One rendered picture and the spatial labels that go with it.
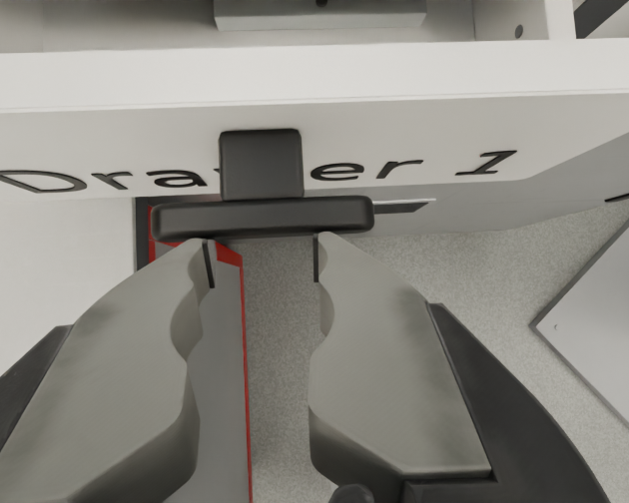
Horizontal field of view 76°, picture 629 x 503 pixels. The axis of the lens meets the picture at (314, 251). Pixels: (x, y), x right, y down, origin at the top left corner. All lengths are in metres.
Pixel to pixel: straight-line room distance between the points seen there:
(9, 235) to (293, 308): 0.79
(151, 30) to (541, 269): 1.11
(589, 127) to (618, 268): 1.13
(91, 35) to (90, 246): 0.13
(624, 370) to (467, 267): 0.47
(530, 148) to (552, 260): 1.05
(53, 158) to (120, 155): 0.02
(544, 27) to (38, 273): 0.32
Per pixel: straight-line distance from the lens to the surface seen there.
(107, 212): 0.31
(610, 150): 0.46
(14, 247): 0.34
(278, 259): 1.04
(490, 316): 1.16
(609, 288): 1.29
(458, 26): 0.26
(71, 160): 0.19
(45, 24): 0.28
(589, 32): 0.24
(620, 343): 1.31
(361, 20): 0.24
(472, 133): 0.17
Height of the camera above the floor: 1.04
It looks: 85 degrees down
